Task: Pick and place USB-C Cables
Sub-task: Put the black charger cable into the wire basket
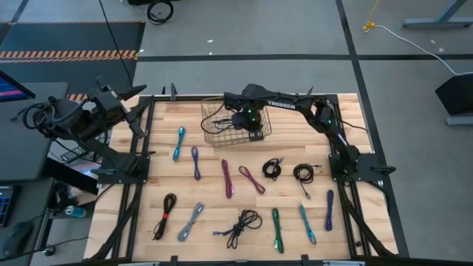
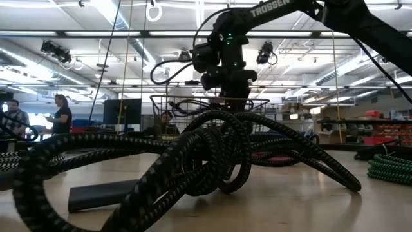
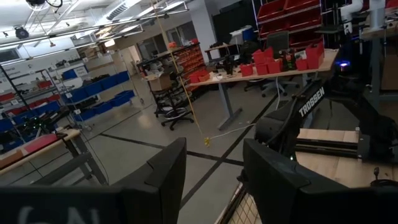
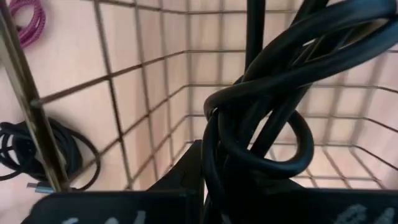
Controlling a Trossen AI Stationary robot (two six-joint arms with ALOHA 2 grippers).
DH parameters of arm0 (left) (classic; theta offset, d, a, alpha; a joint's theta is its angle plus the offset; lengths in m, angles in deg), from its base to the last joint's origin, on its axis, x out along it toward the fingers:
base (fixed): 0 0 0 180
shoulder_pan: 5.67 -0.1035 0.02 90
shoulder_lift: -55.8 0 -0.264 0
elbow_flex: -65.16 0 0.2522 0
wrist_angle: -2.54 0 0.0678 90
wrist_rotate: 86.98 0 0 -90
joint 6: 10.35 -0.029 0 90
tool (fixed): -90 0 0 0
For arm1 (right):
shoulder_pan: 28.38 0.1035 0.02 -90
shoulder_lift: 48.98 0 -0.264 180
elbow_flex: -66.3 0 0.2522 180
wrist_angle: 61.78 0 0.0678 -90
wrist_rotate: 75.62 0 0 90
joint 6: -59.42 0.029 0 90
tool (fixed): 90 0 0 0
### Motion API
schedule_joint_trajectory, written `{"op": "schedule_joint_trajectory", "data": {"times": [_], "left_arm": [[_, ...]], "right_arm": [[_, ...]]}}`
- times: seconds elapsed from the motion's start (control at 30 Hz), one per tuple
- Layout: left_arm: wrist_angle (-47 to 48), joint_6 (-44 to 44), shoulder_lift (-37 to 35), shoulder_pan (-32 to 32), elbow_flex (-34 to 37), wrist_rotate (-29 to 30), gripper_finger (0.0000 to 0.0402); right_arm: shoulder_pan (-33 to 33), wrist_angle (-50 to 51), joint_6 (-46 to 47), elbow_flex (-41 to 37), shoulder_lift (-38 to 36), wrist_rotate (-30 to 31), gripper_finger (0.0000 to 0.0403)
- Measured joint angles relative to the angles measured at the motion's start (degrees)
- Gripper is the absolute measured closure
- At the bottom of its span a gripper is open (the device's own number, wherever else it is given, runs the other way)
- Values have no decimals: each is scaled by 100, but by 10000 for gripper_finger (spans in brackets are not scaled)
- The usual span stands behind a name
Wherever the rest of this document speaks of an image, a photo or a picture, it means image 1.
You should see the grey braided USB-C cable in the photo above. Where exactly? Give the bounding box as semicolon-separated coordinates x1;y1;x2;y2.
177;202;205;243

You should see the teal braided USB-C cable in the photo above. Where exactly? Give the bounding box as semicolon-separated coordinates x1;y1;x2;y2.
298;204;318;245

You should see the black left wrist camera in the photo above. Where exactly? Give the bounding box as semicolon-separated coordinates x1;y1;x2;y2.
129;120;146;139

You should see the black cable blue plug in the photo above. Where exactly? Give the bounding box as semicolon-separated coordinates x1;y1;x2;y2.
262;157;285;182

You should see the light blue braided USB-C cable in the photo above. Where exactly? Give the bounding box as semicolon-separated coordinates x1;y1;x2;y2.
172;126;187;163

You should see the computer monitor with lit screen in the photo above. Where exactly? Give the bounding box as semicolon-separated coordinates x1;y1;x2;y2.
0;69;37;103

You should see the purple braided USB-C cable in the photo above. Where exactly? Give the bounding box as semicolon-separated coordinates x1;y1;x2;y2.
190;146;202;182

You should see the white floor cable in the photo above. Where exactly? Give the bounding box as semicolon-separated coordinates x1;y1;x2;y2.
369;24;473;77

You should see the black angular box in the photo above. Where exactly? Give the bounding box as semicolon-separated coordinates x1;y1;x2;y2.
435;72;473;116

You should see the grey metal desk foot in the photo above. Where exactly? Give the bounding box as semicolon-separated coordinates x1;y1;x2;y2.
445;115;473;127
402;0;473;30

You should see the dark blue braided USB-C cable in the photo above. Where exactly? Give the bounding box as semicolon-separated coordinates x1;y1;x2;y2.
324;189;335;232

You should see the thin black hanging cable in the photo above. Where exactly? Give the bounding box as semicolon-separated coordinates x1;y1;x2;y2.
98;0;134;85

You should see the black speckled braided USB-C cable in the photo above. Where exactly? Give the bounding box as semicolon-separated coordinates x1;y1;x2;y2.
210;208;264;250

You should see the blue drink can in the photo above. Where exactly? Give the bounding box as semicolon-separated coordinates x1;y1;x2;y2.
64;205;88;219

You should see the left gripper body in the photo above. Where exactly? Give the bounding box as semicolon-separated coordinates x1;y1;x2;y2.
88;77;129;121

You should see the coiled black floor cable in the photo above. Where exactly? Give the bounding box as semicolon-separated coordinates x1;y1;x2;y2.
146;0;174;26

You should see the black hazard-striped floor mat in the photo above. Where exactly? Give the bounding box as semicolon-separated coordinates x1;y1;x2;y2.
0;20;146;103

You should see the green braided USB-C cable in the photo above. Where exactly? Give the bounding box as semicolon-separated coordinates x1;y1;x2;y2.
271;207;285;255

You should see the black power adapter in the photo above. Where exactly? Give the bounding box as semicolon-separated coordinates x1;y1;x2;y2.
60;144;92;163

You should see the yellow cable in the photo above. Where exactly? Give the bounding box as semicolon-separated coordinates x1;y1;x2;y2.
362;0;382;33

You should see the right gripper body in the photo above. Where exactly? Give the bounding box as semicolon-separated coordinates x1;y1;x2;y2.
231;107;265;133

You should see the black computer mouse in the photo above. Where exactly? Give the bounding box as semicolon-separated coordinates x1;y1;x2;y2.
2;220;34;259

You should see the black aluminium table frame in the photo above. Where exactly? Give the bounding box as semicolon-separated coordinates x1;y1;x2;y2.
88;83;411;266

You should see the mauve braided USB-C cable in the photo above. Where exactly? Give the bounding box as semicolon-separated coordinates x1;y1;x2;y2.
238;165;267;196

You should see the gold wire mesh basket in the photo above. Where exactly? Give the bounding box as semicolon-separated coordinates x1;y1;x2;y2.
200;96;273;148

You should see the dark keyboard desk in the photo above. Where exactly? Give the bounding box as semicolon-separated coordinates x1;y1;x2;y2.
0;177;56;266

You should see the backlit black keyboard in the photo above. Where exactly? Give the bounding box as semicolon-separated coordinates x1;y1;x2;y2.
0;184;21;228

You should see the black cable with red tie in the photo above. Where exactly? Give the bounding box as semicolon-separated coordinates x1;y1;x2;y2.
152;192;177;242

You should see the dark grey desk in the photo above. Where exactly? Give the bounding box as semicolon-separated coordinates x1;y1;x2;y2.
0;81;70;182

